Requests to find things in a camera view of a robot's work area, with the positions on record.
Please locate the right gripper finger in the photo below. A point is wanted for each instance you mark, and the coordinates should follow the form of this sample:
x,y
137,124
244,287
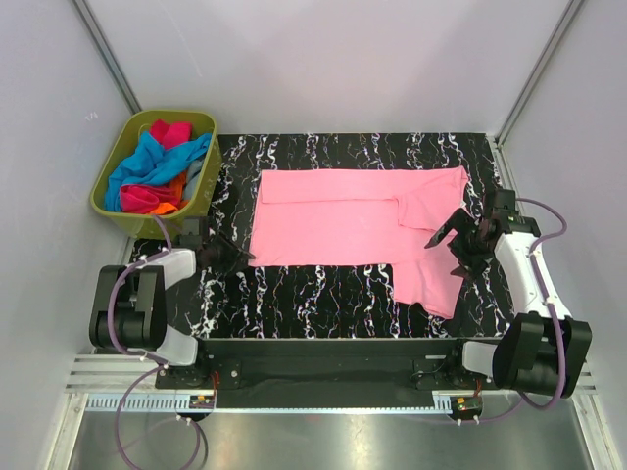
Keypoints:
x,y
458,221
469,271

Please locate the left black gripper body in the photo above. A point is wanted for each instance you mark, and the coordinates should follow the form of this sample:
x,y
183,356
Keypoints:
x,y
217,258

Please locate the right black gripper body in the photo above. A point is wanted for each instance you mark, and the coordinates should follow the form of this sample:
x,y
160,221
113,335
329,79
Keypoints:
x,y
467,248

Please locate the light pink t-shirt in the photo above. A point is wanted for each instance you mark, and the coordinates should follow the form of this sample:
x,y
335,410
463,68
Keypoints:
x,y
356,217

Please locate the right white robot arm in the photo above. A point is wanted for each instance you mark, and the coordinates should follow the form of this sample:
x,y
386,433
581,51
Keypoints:
x,y
534,313

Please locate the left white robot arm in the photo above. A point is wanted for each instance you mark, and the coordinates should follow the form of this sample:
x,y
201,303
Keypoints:
x,y
130,313

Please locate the olive green plastic bin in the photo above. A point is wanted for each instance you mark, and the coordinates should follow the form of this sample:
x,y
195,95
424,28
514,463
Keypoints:
x,y
104,197

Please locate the orange t-shirt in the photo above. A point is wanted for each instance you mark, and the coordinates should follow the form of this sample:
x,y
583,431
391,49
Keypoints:
x,y
167,198

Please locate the grey t-shirt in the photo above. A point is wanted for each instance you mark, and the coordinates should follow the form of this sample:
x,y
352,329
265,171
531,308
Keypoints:
x,y
193,175

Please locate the magenta t-shirt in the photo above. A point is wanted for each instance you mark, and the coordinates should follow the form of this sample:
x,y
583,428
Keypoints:
x,y
134,197

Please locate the blue t-shirt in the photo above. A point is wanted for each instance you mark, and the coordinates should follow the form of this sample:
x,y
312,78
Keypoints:
x,y
154,165

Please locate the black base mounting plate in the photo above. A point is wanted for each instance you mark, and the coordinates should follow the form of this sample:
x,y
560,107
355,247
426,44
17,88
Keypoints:
x,y
288,396

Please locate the aluminium frame rail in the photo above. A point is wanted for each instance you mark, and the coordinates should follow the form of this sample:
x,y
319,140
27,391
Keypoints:
x,y
102,373

